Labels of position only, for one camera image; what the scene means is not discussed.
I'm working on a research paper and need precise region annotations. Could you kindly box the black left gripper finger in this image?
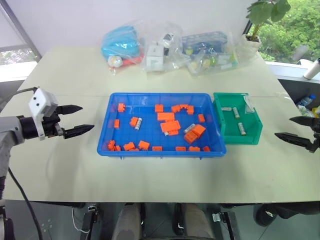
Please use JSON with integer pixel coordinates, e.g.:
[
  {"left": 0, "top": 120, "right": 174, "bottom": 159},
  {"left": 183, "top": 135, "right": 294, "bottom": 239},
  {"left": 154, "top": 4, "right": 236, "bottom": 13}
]
[
  {"left": 56, "top": 104, "right": 84, "bottom": 116},
  {"left": 63, "top": 124, "right": 96, "bottom": 140}
]

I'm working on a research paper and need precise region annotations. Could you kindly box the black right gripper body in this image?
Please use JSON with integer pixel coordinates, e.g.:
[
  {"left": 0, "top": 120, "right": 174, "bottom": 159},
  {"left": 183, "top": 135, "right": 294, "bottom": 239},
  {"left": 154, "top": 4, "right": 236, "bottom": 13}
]
[{"left": 308, "top": 121, "right": 320, "bottom": 154}]

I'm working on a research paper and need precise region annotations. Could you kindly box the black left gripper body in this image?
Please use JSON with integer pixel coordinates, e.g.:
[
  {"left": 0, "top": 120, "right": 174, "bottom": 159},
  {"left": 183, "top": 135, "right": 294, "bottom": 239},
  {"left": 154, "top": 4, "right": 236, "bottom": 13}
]
[{"left": 41, "top": 105, "right": 66, "bottom": 139}]

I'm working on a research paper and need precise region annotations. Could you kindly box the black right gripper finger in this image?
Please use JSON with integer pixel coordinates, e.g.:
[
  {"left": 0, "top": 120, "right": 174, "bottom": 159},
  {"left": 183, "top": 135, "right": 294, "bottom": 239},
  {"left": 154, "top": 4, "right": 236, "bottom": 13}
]
[
  {"left": 274, "top": 132, "right": 314, "bottom": 151},
  {"left": 289, "top": 115, "right": 315, "bottom": 129}
]

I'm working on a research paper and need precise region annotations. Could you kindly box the green plastic bin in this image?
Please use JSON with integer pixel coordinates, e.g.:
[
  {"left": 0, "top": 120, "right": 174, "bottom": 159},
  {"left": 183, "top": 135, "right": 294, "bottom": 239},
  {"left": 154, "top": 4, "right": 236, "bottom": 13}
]
[{"left": 212, "top": 91, "right": 264, "bottom": 146}]

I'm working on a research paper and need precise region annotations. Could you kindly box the clear bag of white parts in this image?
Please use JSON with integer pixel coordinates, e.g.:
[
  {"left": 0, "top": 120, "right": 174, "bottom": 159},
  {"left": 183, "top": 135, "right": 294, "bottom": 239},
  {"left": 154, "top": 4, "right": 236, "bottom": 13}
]
[{"left": 140, "top": 21, "right": 187, "bottom": 74}]

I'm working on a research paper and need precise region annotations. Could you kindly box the clear water bottle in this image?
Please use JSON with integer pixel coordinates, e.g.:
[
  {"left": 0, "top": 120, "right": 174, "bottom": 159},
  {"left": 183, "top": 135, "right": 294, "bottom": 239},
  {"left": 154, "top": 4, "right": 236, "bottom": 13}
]
[{"left": 296, "top": 93, "right": 318, "bottom": 116}]

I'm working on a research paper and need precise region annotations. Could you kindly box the white cylinder roll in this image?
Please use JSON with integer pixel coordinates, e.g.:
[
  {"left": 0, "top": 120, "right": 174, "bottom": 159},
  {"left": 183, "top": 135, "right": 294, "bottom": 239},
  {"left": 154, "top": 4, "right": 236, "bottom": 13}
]
[{"left": 303, "top": 58, "right": 320, "bottom": 80}]

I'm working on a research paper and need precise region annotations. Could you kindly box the clear plastic label sleeve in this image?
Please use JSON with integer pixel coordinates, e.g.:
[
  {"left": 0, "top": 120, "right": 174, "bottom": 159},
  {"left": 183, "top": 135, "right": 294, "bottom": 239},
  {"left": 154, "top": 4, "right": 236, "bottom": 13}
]
[{"left": 243, "top": 95, "right": 255, "bottom": 115}]

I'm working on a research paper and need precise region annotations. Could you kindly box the white patterned ball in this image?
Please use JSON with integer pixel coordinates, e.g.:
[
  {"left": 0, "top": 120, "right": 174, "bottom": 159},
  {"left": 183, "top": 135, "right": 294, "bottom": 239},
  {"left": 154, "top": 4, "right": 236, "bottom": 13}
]
[{"left": 107, "top": 55, "right": 124, "bottom": 68}]

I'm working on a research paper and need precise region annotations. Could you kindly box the dark rounded shape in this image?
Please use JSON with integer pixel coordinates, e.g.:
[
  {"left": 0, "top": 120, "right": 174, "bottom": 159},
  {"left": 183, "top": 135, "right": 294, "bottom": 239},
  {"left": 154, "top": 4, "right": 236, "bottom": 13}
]
[{"left": 253, "top": 202, "right": 320, "bottom": 228}]

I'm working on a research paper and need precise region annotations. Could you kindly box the blue plastic tray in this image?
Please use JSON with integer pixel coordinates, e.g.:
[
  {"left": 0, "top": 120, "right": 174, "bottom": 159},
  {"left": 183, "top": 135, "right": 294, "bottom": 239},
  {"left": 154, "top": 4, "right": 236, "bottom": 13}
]
[{"left": 96, "top": 92, "right": 228, "bottom": 159}]

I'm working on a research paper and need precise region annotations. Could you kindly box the plastic bag with blue item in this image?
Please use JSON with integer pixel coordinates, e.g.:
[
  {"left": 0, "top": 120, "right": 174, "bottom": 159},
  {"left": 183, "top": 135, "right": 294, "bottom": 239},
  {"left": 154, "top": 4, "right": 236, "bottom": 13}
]
[{"left": 100, "top": 19, "right": 146, "bottom": 75}]

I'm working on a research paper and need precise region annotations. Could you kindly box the long orange block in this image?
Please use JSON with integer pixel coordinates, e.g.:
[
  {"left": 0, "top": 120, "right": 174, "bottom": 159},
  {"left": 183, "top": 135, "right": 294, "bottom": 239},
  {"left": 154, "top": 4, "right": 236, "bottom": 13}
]
[{"left": 157, "top": 112, "right": 176, "bottom": 122}]

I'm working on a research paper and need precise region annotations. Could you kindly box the white plant pot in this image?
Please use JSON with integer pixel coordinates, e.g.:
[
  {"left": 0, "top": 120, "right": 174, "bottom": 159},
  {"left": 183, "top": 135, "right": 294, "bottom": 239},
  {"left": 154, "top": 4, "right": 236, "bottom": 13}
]
[{"left": 241, "top": 34, "right": 263, "bottom": 53}]

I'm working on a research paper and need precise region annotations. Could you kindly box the large orange block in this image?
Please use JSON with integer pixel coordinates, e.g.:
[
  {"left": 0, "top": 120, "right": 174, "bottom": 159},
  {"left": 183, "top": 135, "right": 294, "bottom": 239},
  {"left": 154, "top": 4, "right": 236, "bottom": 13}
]
[
  {"left": 190, "top": 123, "right": 207, "bottom": 139},
  {"left": 183, "top": 131, "right": 199, "bottom": 144},
  {"left": 160, "top": 120, "right": 182, "bottom": 134}
]

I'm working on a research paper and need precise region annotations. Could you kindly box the plastic bag with blue rack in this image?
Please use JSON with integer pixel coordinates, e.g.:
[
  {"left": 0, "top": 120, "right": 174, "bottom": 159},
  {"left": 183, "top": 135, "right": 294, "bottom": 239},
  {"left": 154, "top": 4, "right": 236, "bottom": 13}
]
[{"left": 180, "top": 30, "right": 253, "bottom": 77}]

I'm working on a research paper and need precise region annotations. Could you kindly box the green potted plant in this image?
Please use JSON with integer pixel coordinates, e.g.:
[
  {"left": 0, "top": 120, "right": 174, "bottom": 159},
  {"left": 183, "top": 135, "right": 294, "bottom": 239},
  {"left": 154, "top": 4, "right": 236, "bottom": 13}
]
[{"left": 245, "top": 0, "right": 292, "bottom": 41}]

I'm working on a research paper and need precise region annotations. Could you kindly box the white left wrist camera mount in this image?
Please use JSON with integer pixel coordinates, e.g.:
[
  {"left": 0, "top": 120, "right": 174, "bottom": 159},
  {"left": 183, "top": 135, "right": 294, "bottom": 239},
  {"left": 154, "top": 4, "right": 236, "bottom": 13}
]
[{"left": 28, "top": 87, "right": 59, "bottom": 141}]

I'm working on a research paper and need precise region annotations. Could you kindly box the grey window frame bar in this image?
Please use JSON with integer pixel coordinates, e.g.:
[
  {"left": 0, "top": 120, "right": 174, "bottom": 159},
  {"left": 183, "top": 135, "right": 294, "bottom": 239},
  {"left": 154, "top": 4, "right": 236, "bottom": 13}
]
[{"left": 0, "top": 0, "right": 43, "bottom": 62}]

